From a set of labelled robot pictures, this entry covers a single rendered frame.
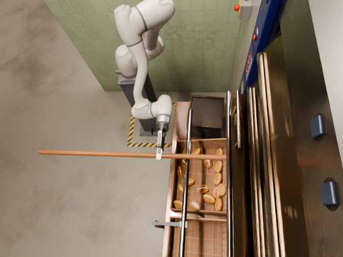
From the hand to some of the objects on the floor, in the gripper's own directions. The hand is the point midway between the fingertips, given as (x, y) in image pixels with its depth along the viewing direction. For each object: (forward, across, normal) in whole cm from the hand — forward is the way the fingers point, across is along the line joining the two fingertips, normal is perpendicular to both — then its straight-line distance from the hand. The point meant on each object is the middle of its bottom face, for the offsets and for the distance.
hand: (159, 155), depth 146 cm
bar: (+30, +120, -3) cm, 123 cm away
